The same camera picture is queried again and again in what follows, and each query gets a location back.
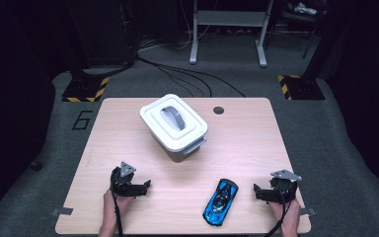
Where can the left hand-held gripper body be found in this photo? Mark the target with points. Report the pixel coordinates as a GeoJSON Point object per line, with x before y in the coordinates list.
{"type": "Point", "coordinates": [122, 184]}

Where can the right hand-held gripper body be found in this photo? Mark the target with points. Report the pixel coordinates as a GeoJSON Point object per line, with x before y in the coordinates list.
{"type": "Point", "coordinates": [284, 191]}

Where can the grey transparent storage box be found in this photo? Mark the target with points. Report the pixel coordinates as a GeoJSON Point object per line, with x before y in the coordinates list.
{"type": "Point", "coordinates": [176, 157]}

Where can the blue and black toy car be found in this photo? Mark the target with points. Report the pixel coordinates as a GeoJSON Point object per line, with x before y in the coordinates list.
{"type": "Point", "coordinates": [218, 204]}

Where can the person's left hand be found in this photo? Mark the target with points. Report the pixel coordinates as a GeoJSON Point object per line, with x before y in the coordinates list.
{"type": "Point", "coordinates": [113, 205]}

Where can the person's right hand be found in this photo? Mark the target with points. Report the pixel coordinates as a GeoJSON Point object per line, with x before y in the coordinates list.
{"type": "Point", "coordinates": [291, 214]}

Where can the small dark floor object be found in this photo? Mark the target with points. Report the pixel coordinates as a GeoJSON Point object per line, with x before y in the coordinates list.
{"type": "Point", "coordinates": [35, 165]}

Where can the round black table grommet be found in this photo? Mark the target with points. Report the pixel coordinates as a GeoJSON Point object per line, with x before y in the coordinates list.
{"type": "Point", "coordinates": [218, 110]}

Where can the black cabinet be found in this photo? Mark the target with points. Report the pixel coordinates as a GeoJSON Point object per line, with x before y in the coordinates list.
{"type": "Point", "coordinates": [105, 29]}

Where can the dark chair with clutter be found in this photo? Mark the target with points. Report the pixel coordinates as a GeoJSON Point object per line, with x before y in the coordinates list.
{"type": "Point", "coordinates": [301, 13]}

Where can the grey metal table bracket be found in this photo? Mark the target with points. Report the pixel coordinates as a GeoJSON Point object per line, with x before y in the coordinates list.
{"type": "Point", "coordinates": [62, 211]}
{"type": "Point", "coordinates": [309, 211]}

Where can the black yellow striped base plate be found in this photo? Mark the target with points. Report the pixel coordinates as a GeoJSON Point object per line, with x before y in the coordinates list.
{"type": "Point", "coordinates": [82, 90]}
{"type": "Point", "coordinates": [304, 89]}

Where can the white metal desk frame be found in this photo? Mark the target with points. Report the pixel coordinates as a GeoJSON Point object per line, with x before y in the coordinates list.
{"type": "Point", "coordinates": [230, 18]}

